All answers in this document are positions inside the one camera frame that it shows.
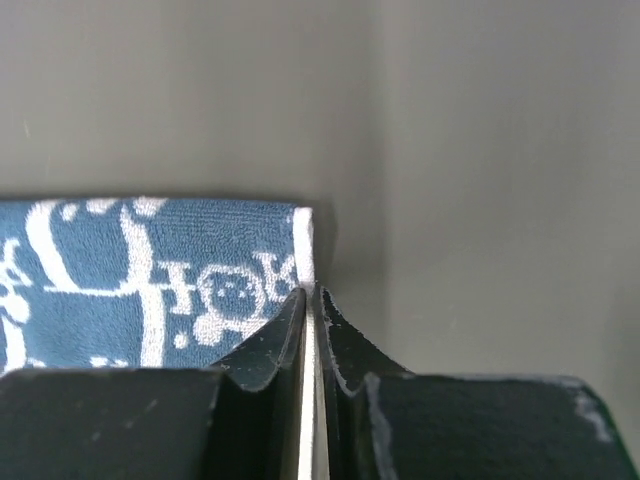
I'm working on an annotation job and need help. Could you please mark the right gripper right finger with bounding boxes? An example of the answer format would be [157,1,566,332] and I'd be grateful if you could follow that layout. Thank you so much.
[317,288,638,479]

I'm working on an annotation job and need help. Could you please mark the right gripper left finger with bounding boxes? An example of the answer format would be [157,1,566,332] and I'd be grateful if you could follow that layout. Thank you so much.
[1,289,306,479]

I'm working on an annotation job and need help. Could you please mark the blue white patterned towel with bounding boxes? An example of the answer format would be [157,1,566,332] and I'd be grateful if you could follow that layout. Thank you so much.
[1,196,315,373]

